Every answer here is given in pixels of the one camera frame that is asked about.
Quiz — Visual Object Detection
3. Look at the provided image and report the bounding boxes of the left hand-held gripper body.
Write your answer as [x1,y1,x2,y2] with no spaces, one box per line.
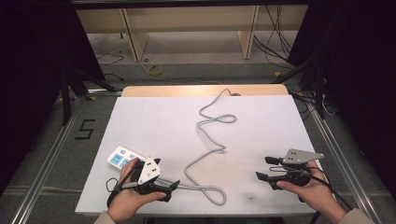
[131,157,167,196]

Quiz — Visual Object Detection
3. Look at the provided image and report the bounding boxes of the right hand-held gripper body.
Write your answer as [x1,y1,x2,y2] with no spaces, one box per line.
[269,148,325,191]

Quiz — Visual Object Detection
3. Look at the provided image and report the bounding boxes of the grey power strip cable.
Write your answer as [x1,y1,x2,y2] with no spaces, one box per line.
[156,88,241,206]

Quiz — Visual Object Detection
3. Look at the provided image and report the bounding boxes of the person's right hand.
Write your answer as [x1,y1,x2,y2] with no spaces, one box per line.
[276,169,347,224]

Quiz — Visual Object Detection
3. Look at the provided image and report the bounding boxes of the person's left hand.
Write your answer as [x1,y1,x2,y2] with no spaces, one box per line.
[106,157,167,224]

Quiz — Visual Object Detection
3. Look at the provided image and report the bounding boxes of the white table cover board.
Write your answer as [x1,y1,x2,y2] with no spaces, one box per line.
[75,94,318,217]

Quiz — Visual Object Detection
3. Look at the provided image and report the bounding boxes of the wooden table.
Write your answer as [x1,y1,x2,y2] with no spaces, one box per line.
[120,84,290,98]

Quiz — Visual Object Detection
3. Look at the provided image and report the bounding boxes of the black metal stand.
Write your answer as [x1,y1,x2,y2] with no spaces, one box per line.
[59,66,123,127]
[272,57,328,120]

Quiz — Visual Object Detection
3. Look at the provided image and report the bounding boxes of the black curtain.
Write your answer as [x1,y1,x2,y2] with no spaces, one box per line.
[0,0,106,197]
[287,0,396,190]

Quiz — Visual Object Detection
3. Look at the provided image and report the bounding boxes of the light wooden bench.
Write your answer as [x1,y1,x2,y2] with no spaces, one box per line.
[76,5,310,63]

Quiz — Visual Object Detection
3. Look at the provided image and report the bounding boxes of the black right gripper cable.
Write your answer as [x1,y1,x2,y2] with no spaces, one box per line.
[298,166,354,224]

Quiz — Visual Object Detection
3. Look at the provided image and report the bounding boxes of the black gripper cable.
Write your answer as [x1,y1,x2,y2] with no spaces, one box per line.
[105,160,146,208]
[298,166,354,224]

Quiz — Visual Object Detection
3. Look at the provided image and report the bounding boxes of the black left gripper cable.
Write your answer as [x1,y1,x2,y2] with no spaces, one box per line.
[105,160,146,208]

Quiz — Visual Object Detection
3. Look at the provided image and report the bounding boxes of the aluminium floor rail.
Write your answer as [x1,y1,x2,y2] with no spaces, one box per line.
[10,95,87,224]
[305,98,376,224]

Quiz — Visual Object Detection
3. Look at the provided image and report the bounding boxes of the short white cable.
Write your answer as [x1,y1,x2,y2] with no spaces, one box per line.
[321,92,338,118]

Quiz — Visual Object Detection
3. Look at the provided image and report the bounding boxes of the thin black floor cable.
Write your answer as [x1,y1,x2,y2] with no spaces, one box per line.
[95,51,126,82]

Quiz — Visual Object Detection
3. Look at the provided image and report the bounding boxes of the bundle of black hanging cables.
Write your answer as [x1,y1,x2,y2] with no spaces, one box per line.
[252,5,296,70]

